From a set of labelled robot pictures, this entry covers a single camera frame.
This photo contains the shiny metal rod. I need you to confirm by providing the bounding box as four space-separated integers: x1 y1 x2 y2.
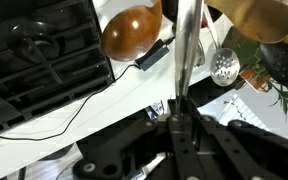
173 0 205 104

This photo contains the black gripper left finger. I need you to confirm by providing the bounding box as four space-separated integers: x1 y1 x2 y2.
72 99 184 180

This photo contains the thin black adapter cable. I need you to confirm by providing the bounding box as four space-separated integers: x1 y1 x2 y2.
0 63 142 142

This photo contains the silver spoon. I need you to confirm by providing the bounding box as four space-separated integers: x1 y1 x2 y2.
193 38 207 68

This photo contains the black slotted spoon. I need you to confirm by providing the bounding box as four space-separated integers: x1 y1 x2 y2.
259 42 288 90

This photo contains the light wooden spoon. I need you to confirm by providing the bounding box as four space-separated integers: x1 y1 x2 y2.
203 0 288 45

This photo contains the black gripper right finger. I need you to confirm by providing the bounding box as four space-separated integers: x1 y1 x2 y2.
182 99 288 180

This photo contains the green potted plant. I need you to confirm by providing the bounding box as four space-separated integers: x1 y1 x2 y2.
233 36 288 118

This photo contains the black gas stove range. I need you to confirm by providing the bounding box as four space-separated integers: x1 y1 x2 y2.
0 0 115 134

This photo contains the silver skimmer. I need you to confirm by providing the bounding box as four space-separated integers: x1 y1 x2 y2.
202 4 242 88

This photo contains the black power adapter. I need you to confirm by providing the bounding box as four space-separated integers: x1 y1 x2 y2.
135 39 171 72

